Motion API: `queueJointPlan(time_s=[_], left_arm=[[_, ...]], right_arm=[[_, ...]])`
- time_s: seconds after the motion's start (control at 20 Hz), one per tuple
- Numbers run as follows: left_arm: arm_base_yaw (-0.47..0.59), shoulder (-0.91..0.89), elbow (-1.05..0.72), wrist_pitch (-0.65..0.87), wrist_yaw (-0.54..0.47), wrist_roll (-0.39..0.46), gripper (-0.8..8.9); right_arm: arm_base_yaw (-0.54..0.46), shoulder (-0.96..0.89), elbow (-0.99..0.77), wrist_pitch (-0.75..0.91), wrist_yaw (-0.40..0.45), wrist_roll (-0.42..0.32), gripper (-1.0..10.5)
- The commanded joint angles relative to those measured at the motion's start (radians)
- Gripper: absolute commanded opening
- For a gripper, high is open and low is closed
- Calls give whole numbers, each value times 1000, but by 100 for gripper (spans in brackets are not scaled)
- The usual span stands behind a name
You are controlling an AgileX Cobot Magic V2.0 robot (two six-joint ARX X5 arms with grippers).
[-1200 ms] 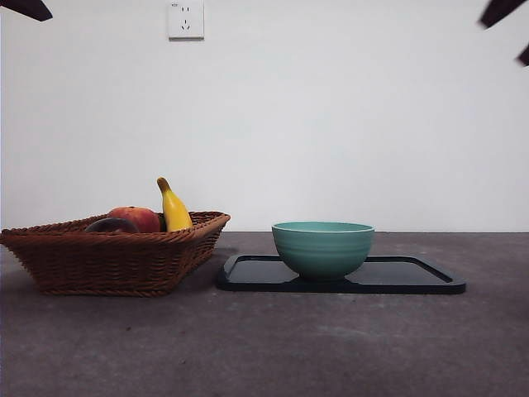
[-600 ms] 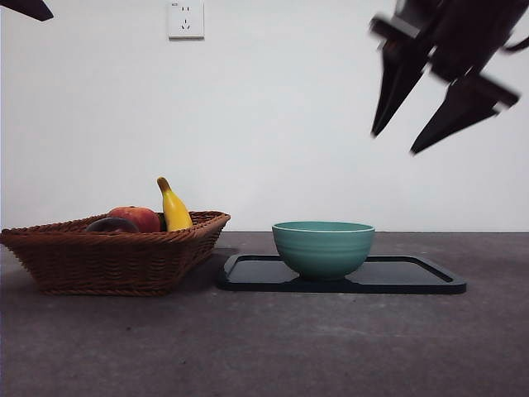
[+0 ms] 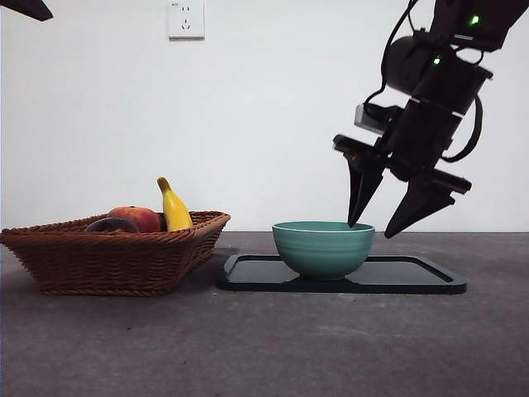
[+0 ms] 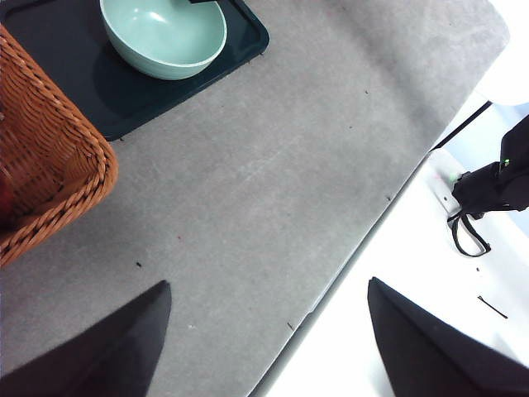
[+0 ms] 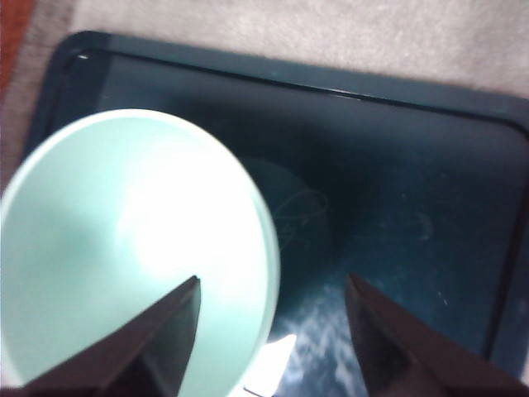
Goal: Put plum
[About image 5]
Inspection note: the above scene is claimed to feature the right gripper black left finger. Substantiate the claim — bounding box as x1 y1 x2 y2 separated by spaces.
16 275 203 397

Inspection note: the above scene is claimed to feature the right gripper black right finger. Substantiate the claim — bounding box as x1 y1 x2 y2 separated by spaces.
345 272 529 397

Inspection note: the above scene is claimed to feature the dark green rectangular tray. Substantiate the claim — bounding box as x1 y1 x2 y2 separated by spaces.
24 29 529 397

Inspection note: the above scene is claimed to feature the teal ceramic bowl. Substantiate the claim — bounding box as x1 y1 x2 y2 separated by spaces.
0 108 282 397

